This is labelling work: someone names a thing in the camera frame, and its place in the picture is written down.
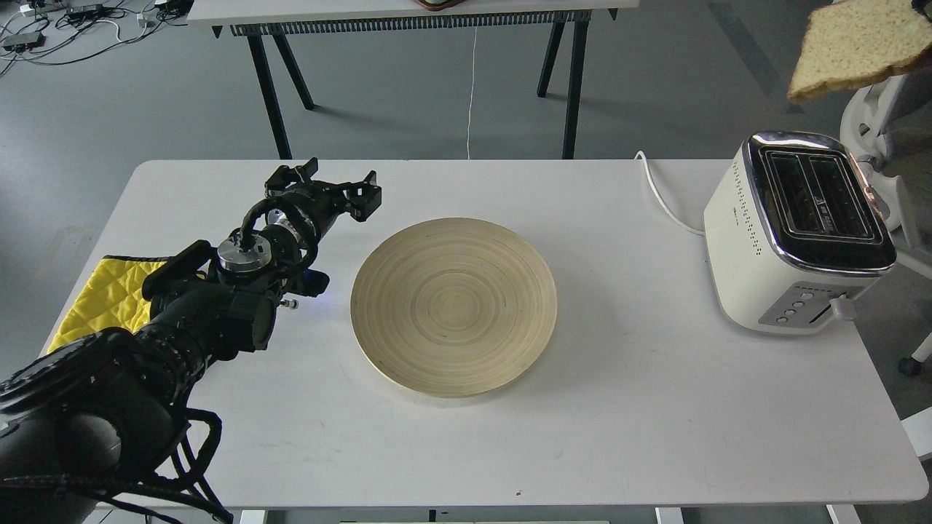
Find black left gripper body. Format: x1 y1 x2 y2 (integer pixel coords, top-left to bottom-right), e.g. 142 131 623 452
266 183 352 238

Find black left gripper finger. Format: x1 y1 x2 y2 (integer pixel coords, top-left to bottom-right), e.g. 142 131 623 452
265 158 319 198
328 170 382 223

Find slice of bread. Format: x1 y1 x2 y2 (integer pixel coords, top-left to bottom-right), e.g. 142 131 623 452
786 1 931 103

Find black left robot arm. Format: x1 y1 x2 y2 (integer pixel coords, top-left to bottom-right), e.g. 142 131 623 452
1 159 382 523

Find white chrome toaster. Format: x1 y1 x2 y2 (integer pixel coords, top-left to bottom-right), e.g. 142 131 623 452
703 130 898 335

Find round wooden plate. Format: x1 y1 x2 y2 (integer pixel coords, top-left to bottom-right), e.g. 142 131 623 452
350 218 558 398

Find yellow quilted cloth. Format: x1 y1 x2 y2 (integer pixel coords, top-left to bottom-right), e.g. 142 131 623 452
44 255 170 354

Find white background table black legs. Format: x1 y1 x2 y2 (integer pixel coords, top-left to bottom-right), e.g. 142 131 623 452
186 1 639 160

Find white office chair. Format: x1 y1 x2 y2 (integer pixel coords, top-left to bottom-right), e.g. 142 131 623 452
840 69 932 461

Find white hanging cable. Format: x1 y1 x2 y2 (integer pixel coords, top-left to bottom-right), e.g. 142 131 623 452
466 25 479 160

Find white toaster power cord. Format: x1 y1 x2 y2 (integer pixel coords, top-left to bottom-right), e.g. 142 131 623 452
633 151 706 237

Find cables and power strips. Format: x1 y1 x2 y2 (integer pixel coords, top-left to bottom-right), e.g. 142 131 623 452
0 0 194 77

